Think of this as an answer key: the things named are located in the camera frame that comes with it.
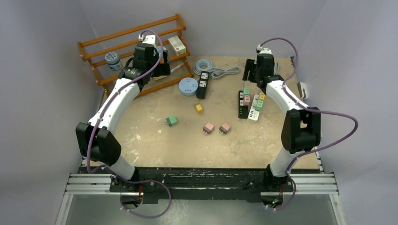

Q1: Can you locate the round light blue power socket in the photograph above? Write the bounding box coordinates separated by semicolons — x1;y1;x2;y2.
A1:
178;77;198;96

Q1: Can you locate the long black power strip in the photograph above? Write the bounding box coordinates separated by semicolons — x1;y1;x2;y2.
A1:
237;90;249;119

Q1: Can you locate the white power strip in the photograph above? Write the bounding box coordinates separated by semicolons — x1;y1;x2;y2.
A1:
247;94;260;121

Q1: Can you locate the yellow USB charger plug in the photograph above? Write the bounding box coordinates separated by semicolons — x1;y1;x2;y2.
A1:
195;104;203;114

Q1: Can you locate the green USB charger plug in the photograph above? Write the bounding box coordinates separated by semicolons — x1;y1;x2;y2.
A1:
165;116;178;127

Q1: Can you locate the pink USB charger plug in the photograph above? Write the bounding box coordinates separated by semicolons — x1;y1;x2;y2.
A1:
202;122;214;135

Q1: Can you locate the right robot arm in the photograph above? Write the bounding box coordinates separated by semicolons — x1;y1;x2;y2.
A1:
243;53;321;191

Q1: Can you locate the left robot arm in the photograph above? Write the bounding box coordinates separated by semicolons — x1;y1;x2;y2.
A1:
76;42;170;192

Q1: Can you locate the green plug on white strip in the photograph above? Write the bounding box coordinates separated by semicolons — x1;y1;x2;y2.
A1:
255;100;263;112

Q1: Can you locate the red white pen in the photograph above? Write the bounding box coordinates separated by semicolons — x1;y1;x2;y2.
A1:
170;63;184;73

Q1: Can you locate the blue toothbrush package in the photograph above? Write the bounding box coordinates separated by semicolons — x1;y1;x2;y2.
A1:
156;46;168;54

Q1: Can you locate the white red box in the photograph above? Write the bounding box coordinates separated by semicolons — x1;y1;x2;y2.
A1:
168;36;187;56

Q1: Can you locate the white blue round jar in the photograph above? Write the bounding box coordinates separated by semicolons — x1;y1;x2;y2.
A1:
104;52;123;71

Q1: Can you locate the wooden shelf rack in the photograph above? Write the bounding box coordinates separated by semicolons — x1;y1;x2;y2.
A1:
77;14;194;97

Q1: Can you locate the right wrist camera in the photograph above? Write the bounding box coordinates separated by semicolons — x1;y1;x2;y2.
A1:
256;45;272;54

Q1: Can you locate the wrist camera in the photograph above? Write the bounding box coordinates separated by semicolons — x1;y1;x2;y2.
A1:
256;45;272;54
138;34;157;47

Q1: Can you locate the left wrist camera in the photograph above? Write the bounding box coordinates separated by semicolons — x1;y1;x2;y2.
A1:
138;34;157;47

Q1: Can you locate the small strip grey cable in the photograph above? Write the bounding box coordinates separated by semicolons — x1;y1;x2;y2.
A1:
209;66;241;80

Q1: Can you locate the round socket grey cable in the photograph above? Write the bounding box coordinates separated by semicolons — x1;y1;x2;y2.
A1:
193;59;218;77

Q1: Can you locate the upper white wall clip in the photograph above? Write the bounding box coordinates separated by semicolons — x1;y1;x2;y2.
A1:
297;82;308;100

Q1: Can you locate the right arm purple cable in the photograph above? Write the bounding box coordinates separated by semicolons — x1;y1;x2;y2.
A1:
260;37;359;212

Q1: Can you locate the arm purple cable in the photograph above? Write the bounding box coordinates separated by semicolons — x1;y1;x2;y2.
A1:
86;30;173;219
260;37;359;212

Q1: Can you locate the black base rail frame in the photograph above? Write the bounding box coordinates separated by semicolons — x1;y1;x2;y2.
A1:
65;167;339;205

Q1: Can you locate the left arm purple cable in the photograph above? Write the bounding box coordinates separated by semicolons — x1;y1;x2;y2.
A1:
86;30;173;219

